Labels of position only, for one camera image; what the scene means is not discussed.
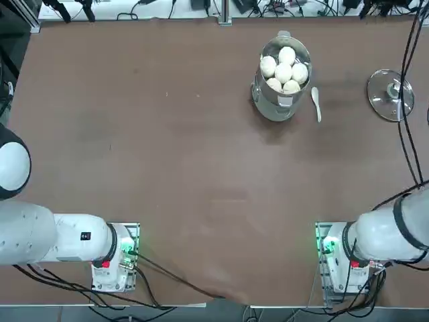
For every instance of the white ceramic soup spoon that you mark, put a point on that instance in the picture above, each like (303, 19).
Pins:
(315, 95)

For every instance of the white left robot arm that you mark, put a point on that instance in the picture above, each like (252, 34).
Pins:
(33, 231)

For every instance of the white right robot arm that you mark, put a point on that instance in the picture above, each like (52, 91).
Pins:
(378, 231)

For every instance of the stainless steel steamer pot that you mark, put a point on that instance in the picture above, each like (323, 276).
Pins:
(271, 107)

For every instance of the white steamed bun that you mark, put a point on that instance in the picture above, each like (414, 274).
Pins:
(283, 72)
(291, 86)
(268, 66)
(300, 72)
(287, 55)
(274, 84)

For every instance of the glass pot lid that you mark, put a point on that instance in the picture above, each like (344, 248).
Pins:
(382, 97)

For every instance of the black tripod leg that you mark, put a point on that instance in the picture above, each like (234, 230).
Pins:
(62, 8)
(88, 10)

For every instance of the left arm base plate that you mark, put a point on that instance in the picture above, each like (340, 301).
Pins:
(133, 231)

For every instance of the white mast foot bracket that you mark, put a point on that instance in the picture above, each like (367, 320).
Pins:
(225, 20)

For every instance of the upright mast post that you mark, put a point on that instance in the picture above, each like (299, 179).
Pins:
(225, 8)

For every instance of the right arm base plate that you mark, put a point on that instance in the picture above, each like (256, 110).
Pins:
(323, 285)

